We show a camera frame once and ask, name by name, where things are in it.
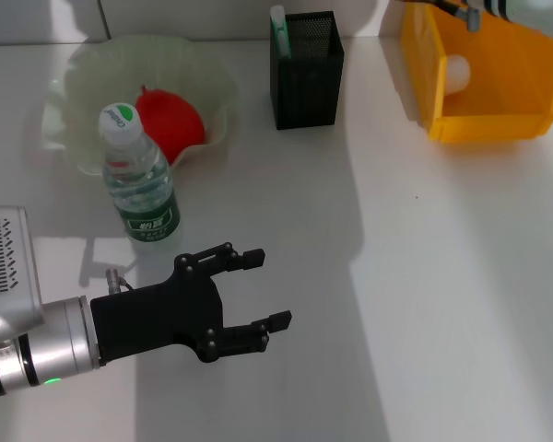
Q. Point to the mint green utility knife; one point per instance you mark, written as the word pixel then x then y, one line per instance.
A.
pixel 281 32

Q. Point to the black mesh pen holder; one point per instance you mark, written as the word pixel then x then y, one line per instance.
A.
pixel 309 92

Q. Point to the pale green glass fruit plate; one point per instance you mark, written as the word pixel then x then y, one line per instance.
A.
pixel 74 92

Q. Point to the red-orange toy orange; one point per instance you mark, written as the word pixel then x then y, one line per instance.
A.
pixel 175 124

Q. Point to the yellow plastic storage bin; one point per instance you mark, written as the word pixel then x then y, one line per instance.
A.
pixel 488 106

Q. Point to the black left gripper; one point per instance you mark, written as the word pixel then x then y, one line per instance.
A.
pixel 156 317

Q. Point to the white paper ball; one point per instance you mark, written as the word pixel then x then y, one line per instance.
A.
pixel 456 73

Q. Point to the green-label clear water bottle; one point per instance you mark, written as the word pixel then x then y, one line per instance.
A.
pixel 138 184

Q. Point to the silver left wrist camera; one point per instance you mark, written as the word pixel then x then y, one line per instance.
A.
pixel 9 271

